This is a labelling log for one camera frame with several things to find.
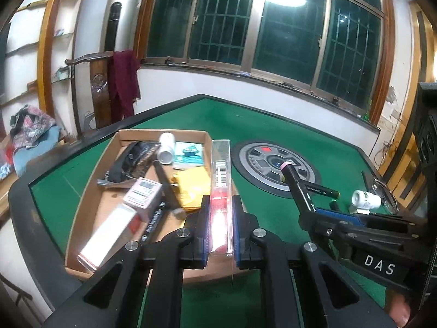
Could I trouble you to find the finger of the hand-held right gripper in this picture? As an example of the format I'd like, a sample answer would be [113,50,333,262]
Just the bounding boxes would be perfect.
[299,210,362,260]
[316,207,424,236]

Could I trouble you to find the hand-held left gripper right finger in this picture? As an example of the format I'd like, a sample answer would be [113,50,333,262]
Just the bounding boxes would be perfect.
[232,194,398,328]

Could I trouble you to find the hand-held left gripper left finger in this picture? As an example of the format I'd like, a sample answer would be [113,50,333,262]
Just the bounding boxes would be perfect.
[43,195,210,328]

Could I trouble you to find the black marker pink cap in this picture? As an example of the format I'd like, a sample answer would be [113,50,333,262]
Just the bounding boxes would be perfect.
[280,160,321,216]

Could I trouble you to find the clear plastic box red item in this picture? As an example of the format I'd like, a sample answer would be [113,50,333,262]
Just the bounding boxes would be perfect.
[209,139,235,258]

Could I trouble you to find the long white box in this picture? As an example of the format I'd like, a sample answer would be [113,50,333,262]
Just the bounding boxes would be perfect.
[78,202,140,269]

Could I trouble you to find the cardboard box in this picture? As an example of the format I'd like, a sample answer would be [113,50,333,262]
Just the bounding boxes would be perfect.
[65,129,260,281]

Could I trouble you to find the person's right hand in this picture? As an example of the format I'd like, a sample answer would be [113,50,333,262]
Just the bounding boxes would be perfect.
[389,294,412,327]

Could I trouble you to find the white bottle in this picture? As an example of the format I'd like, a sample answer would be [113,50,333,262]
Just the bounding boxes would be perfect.
[349,189,382,214]
[158,133,176,165]

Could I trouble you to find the black pen white print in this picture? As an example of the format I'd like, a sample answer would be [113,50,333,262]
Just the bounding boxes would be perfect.
[140,200,168,243]

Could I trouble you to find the black stick white tip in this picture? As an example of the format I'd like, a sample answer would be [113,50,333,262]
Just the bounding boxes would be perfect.
[153,160,187,217]

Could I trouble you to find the small white box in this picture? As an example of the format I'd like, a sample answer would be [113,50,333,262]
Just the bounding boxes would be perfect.
[123,178,163,222]

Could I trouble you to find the round table control panel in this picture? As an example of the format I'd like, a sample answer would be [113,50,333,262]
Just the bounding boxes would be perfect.
[233,140,322,199]

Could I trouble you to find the teal white packet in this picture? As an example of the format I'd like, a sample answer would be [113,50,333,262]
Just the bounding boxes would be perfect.
[172,141,205,169]

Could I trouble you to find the gold black striped door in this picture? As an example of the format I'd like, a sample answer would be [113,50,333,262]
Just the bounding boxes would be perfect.
[379,3,437,209]

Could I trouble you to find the black packet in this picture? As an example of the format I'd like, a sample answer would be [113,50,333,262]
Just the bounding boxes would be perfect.
[97,141,161,188]

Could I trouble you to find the maroon cloth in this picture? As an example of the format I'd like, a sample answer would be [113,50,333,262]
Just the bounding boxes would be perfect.
[108,49,141,122]

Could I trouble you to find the wooden chair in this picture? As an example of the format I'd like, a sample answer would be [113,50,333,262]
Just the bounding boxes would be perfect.
[65,51,115,137]

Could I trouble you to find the pile of clothes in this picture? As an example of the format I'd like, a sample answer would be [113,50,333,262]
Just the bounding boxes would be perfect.
[0,105,62,178]

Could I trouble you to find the barred window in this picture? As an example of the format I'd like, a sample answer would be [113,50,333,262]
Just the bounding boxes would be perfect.
[135,0,393,124]

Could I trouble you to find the silver standing air conditioner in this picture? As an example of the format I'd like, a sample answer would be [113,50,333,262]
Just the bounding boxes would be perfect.
[99,0,142,55]

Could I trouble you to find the wall cables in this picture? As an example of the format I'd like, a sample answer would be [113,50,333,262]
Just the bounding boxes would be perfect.
[374,133,397,165]

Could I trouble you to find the wooden wall shelf unit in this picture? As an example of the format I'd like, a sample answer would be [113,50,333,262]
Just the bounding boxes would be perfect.
[0,0,86,110]

